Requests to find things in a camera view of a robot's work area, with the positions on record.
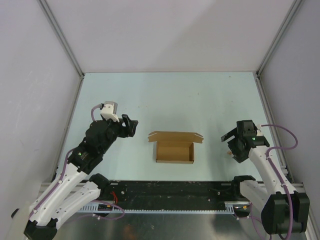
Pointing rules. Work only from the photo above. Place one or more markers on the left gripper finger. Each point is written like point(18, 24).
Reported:
point(134, 127)
point(127, 122)

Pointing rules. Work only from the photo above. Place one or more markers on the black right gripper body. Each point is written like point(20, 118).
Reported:
point(239, 154)

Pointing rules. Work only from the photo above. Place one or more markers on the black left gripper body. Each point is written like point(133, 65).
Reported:
point(114, 130)

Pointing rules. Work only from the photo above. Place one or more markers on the brown cardboard box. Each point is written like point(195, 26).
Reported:
point(173, 147)

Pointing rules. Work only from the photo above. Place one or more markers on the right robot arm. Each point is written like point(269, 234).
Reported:
point(283, 209)

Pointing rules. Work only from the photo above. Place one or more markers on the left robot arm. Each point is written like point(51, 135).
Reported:
point(51, 210)

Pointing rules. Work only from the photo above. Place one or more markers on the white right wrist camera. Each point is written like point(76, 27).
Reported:
point(259, 130)

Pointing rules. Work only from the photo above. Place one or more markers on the left aluminium corner post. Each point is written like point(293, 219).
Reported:
point(53, 22)

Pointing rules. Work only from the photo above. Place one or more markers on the aluminium corner post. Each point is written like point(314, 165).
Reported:
point(288, 19)
point(53, 22)

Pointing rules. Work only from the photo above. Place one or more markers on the right aluminium corner post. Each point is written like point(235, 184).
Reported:
point(288, 19)

